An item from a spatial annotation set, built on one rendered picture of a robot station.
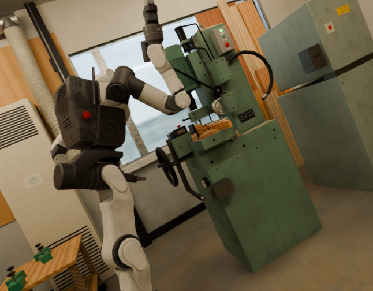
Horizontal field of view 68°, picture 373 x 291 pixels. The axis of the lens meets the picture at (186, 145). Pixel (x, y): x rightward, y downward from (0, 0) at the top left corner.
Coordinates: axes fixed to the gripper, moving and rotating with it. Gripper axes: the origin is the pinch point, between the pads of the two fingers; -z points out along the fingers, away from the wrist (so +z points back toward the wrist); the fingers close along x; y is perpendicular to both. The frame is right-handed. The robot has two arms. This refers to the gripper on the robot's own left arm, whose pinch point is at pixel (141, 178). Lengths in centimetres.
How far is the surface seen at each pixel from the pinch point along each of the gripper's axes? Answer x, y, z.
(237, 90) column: 11, 61, -58
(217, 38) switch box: 20, 90, -40
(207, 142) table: 31.1, 21.3, -31.4
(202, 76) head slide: 8, 69, -35
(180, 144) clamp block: 8.1, 22.5, -21.8
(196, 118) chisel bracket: 2, 42, -33
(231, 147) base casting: 19, 21, -52
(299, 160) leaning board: -97, 32, -191
